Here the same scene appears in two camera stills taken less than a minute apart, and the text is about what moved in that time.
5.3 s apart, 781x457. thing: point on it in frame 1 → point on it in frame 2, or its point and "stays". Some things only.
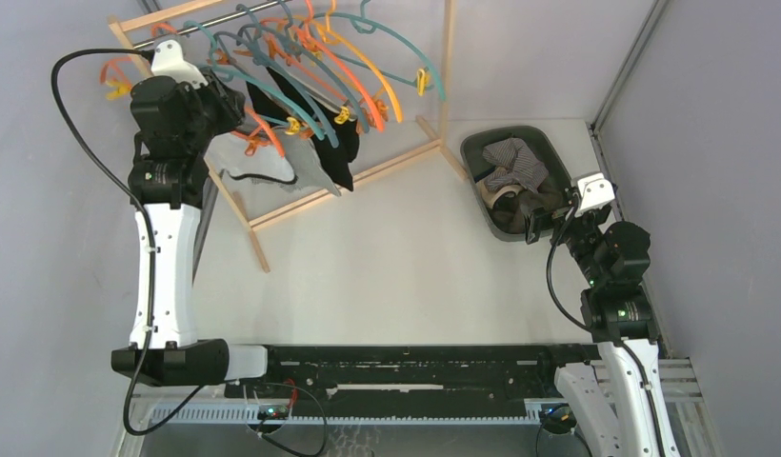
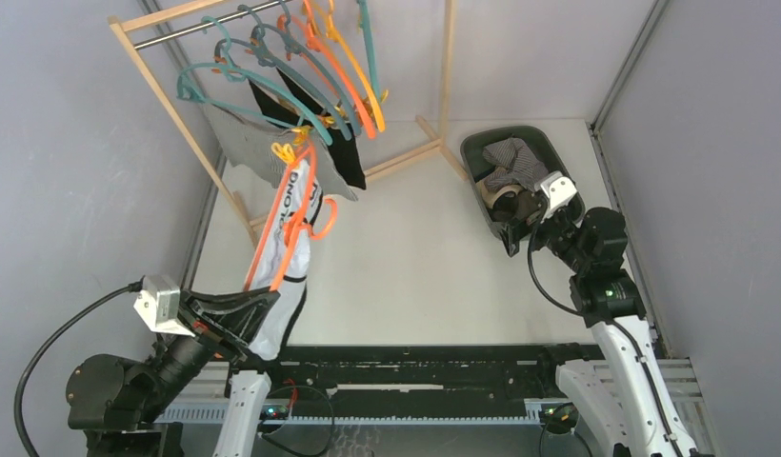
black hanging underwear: [334, 133] stays
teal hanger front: [217, 67] → [240, 114]
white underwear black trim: [266, 176] → [282, 267]
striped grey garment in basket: [518, 166] stays
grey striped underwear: [312, 174] → [247, 142]
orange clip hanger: [119, 86] → [313, 214]
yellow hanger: [326, 32] → [370, 92]
